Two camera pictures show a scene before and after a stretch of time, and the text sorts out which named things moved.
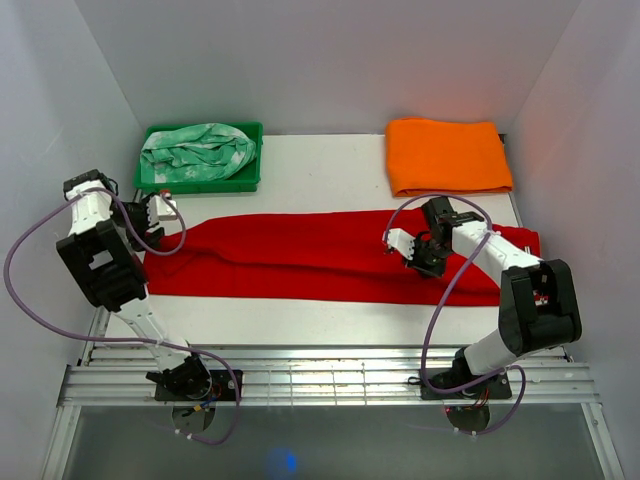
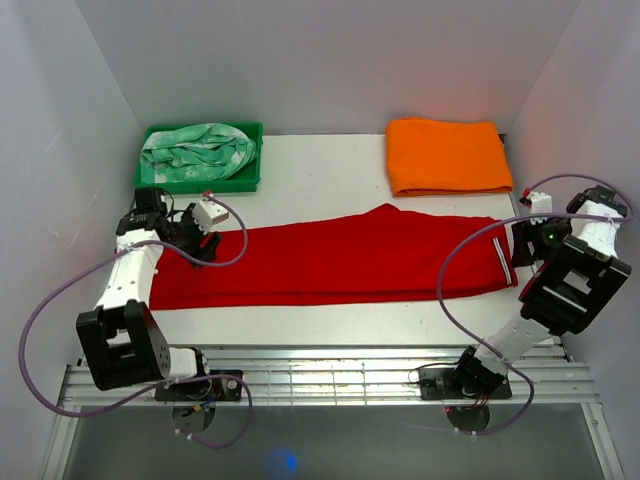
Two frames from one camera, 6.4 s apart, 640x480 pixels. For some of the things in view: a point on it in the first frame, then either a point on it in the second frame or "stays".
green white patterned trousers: x=196 y=153 stays
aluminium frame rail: x=318 y=376 stays
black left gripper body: x=134 y=219 -> x=188 y=237
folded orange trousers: x=438 y=156 stays
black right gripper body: x=428 y=258 -> x=543 y=238
